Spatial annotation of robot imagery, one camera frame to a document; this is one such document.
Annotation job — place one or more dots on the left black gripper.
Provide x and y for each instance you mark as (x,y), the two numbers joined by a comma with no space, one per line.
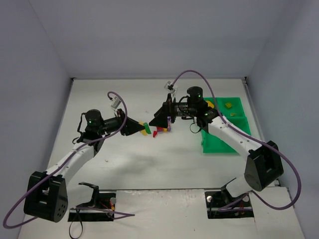
(122,122)

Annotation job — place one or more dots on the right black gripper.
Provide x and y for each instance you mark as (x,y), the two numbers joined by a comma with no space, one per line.
(170,109)

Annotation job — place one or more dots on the pale yellow curved lego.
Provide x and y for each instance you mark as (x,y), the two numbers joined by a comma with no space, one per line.
(143,132)

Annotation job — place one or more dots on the dark green curved lego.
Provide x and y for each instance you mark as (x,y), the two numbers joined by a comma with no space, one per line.
(147,128)

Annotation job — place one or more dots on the orange yellow curved lego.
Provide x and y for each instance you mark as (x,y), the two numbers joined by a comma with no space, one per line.
(210,104)

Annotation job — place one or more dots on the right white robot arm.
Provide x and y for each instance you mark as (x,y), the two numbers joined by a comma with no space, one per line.
(263,165)

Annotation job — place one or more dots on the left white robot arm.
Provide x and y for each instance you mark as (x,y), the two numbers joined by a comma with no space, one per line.
(47,197)

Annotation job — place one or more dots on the purple butterfly lego piece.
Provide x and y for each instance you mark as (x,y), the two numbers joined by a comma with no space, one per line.
(168,124)

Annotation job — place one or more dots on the small red lego right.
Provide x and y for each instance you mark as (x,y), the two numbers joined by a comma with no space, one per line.
(154,134)

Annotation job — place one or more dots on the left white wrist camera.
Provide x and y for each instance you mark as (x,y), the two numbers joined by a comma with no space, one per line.
(115,102)

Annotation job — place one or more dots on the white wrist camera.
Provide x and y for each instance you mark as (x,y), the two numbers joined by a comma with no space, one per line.
(172,89)
(115,102)

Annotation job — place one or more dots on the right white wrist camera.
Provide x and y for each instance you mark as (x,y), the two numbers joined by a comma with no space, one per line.
(172,89)

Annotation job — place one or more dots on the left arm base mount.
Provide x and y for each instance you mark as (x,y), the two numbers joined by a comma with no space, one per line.
(99,200)

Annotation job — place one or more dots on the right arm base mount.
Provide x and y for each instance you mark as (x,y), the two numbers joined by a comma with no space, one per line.
(220,205)

